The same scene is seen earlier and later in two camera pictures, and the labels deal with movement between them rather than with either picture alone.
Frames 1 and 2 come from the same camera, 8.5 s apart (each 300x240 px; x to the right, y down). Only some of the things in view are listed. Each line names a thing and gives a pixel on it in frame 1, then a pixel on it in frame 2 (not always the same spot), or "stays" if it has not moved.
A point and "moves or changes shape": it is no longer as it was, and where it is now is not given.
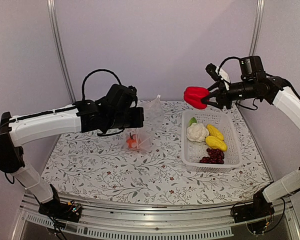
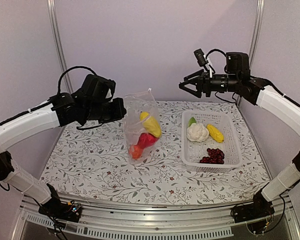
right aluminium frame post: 256,28 stays
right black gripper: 221,96 to 205,77
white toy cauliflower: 197,132 stays
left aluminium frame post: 52,13 stays
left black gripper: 138,122 to 120,111
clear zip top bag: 145,138 moves or changes shape
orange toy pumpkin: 131,141 to 135,151
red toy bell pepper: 193,96 to 146,140
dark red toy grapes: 215,156 stays
